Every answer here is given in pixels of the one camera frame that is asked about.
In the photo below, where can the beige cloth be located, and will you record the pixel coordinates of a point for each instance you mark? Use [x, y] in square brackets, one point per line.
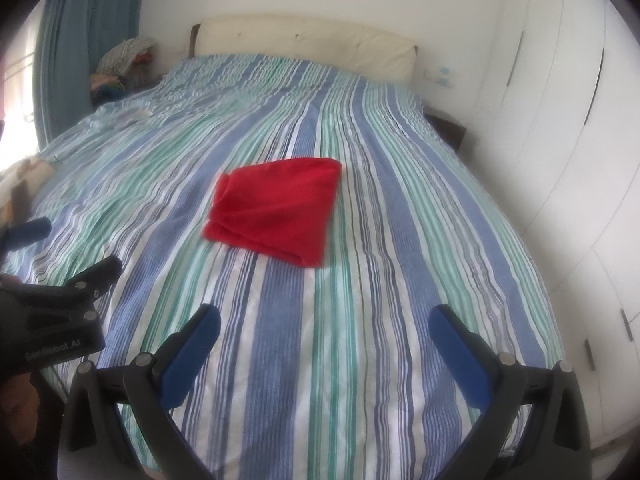
[25, 170]

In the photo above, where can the pile of clothes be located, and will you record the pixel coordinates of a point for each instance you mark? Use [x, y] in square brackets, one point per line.
[125, 55]

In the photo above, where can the bright window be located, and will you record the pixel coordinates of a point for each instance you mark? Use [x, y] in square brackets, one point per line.
[15, 85]

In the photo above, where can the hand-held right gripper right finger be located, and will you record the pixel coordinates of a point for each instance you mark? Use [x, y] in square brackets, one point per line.
[460, 355]

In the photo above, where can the white wall socket panel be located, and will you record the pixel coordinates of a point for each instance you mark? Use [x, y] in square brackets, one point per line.
[440, 75]

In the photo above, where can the dark wooden nightstand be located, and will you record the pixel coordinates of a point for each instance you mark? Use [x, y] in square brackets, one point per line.
[450, 130]

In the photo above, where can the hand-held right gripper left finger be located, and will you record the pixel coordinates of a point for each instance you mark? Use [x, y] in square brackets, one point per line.
[192, 355]

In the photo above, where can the blue curtain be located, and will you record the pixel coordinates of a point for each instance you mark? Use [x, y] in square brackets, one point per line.
[85, 35]

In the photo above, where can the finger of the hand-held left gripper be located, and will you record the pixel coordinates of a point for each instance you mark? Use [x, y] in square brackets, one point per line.
[27, 232]
[100, 277]

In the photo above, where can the cream padded headboard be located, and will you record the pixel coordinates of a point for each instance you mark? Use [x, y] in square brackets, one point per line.
[300, 42]

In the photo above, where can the white wardrobe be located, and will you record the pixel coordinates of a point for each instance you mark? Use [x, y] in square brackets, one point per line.
[575, 160]

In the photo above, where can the striped bed sheet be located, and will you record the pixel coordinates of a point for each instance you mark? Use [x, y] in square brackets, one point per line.
[350, 310]

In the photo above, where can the red shirt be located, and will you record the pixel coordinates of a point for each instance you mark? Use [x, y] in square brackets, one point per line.
[275, 210]

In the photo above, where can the person's left forearm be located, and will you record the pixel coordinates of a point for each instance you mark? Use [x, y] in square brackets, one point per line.
[15, 410]

